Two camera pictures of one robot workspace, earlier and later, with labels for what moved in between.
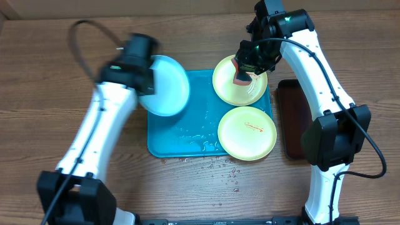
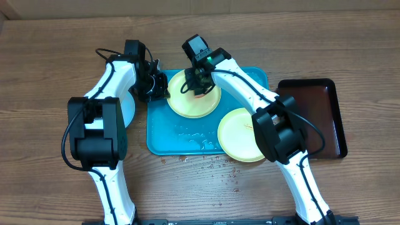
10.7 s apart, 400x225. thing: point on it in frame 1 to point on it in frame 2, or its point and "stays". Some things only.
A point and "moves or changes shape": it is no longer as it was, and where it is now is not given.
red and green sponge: x=240 y=77 moves or changes shape
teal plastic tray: x=193 y=131 stays
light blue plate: x=171 y=87 moves or changes shape
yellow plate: x=235 y=94 moves or changes shape
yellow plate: x=247 y=133 stays
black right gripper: x=247 y=65 to x=194 y=85
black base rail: x=353 y=220 stays
